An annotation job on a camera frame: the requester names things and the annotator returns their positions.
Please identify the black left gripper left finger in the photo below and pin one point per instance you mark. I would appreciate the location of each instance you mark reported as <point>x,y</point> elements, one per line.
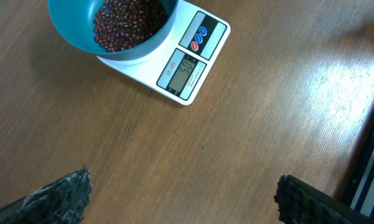
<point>62,201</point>

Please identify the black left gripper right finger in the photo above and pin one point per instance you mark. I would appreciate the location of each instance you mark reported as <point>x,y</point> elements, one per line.
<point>300,203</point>

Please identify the scooped red beans portion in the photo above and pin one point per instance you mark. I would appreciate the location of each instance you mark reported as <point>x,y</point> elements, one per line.
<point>123,24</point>

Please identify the white digital kitchen scale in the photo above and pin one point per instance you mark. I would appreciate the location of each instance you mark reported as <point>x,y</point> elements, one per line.
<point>179,66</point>

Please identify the blue-grey bowl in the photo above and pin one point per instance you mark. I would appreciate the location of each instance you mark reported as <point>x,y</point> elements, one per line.
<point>73,20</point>

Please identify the black metal rack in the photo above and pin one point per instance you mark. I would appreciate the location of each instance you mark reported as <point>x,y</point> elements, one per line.
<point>359,191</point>

